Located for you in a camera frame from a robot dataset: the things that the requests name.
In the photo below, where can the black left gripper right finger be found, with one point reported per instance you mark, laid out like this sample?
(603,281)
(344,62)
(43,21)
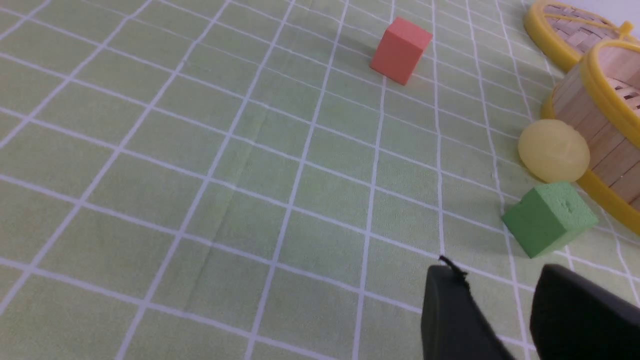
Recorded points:
(572,318)

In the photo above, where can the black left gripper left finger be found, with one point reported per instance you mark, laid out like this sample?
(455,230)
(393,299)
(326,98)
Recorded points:
(452,325)

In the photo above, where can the yellow round bun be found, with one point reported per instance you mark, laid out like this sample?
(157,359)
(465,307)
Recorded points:
(553,151)

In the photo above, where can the bamboo steamer tray yellow rim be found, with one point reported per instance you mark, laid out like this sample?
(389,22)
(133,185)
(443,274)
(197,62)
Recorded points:
(599,98)

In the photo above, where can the woven bamboo steamer lid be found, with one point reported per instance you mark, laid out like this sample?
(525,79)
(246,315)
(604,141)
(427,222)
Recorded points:
(564,32)

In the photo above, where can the green foam cube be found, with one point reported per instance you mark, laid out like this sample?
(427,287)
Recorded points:
(548,217)

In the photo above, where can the red foam cube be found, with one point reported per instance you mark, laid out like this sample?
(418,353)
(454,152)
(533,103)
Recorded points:
(400,49)

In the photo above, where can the green checkered tablecloth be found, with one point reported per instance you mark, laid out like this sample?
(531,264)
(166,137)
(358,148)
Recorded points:
(230,180)

